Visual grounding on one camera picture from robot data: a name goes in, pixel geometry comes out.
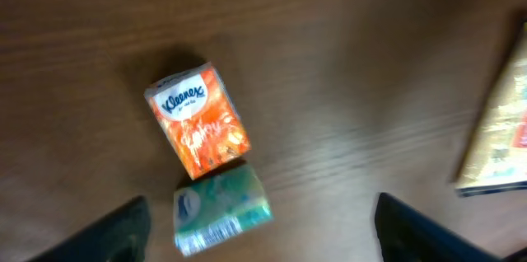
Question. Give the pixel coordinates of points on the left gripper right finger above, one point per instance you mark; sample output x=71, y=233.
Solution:
x=405, y=235

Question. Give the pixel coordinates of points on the orange Kleenex tissue pack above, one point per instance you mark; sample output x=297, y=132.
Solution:
x=199, y=119

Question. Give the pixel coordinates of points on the yellow wet wipes pack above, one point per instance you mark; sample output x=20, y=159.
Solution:
x=495, y=158

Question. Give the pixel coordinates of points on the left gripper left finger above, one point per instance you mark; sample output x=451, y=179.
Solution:
x=119, y=236

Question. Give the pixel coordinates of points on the green tissue pack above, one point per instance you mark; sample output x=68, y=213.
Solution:
x=213, y=210

